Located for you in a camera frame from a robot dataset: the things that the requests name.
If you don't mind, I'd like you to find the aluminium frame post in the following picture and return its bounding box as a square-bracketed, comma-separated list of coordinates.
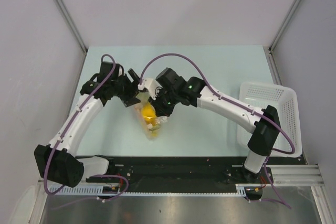
[53, 0, 88, 56]
[267, 0, 317, 51]

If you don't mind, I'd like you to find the clear zip top bag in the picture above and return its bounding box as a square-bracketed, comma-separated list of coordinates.
[133, 92, 168, 141]

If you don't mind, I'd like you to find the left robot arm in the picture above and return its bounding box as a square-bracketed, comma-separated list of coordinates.
[34, 61, 140, 188]

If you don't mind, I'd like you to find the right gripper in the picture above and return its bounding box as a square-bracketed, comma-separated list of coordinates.
[149, 87, 180, 117]

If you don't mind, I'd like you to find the right aluminium frame post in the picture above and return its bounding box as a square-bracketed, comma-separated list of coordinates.
[267, 0, 317, 51]

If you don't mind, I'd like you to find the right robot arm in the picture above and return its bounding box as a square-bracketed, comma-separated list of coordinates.
[150, 68, 280, 183]

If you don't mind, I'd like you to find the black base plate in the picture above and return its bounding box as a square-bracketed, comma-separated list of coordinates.
[83, 155, 308, 194]

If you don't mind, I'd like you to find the white perforated plastic basket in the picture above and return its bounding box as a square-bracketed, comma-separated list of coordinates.
[237, 81, 302, 158]

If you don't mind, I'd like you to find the yellow fake bell pepper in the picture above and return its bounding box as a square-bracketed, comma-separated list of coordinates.
[140, 103, 157, 125]

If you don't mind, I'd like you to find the left aluminium frame post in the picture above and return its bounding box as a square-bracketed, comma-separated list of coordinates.
[53, 0, 88, 56]

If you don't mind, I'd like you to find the white slotted cable duct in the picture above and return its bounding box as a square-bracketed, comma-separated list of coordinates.
[56, 184, 256, 198]

